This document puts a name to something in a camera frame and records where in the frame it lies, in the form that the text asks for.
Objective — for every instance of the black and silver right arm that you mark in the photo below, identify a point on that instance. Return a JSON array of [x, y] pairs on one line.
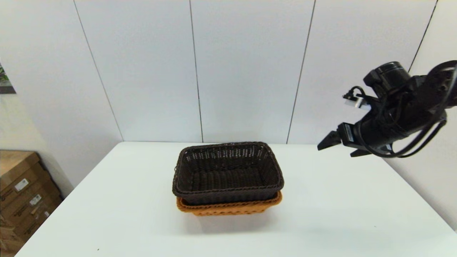
[[437, 89]]

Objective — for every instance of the brown cardboard box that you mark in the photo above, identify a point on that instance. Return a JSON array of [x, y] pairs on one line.
[[44, 216], [35, 200], [14, 167]]

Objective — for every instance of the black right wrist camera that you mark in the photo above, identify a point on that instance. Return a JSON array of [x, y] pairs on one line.
[[387, 76]]

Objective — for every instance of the dark brown wicker basket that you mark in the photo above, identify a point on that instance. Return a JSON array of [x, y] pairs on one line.
[[228, 192]]

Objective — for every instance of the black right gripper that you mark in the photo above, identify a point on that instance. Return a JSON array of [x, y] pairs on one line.
[[382, 130]]

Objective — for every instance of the orange wicker basket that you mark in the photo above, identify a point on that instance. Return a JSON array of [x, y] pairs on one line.
[[228, 208]]

